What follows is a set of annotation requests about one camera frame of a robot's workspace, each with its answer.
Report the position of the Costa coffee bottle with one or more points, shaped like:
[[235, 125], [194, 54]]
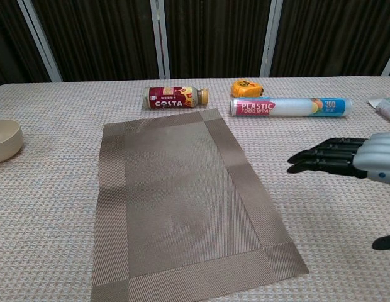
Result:
[[173, 98]]

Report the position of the light brown bowl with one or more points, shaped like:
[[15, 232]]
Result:
[[6, 141]]

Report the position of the black curtain panel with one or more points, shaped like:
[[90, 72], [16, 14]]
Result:
[[97, 37], [333, 37], [9, 41], [214, 37]]

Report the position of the yellow tape measure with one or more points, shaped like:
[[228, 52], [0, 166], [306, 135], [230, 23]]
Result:
[[245, 88]]

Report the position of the brown woven placemat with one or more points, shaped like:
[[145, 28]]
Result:
[[188, 188]]

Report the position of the floral paper box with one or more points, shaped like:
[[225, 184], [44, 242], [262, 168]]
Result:
[[388, 108]]

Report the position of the beige woven tablecloth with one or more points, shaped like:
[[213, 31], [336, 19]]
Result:
[[56, 188]]

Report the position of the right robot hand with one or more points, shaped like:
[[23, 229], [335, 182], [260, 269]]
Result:
[[374, 157]]

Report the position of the plastic food wrap roll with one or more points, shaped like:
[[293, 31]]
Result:
[[289, 107]]

